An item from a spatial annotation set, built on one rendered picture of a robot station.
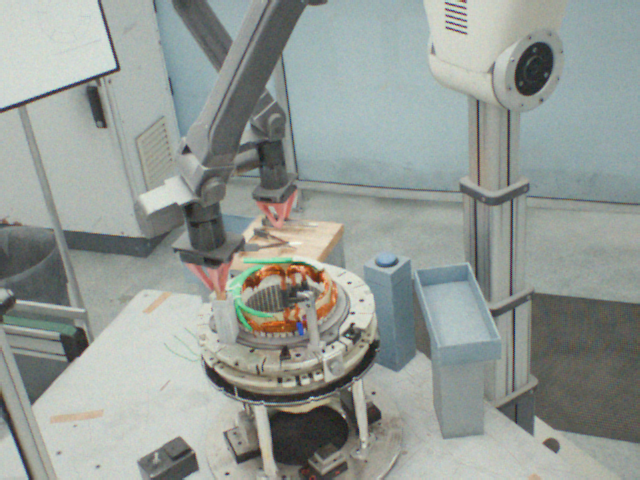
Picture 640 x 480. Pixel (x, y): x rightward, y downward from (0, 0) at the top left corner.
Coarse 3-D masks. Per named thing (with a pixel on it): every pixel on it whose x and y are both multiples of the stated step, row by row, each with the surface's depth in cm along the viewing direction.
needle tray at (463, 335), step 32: (416, 288) 167; (448, 288) 168; (448, 320) 159; (480, 320) 158; (448, 352) 147; (480, 352) 147; (448, 384) 160; (480, 384) 161; (448, 416) 164; (480, 416) 165
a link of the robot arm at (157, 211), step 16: (176, 176) 129; (160, 192) 127; (176, 192) 128; (192, 192) 128; (208, 192) 124; (224, 192) 126; (144, 208) 126; (160, 208) 126; (176, 208) 128; (144, 224) 128; (160, 224) 128; (176, 224) 130
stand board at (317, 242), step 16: (256, 224) 189; (320, 224) 187; (336, 224) 186; (256, 240) 183; (288, 240) 182; (304, 240) 181; (320, 240) 181; (336, 240) 183; (256, 256) 178; (272, 256) 177; (288, 256) 177; (304, 256) 176; (320, 256) 176
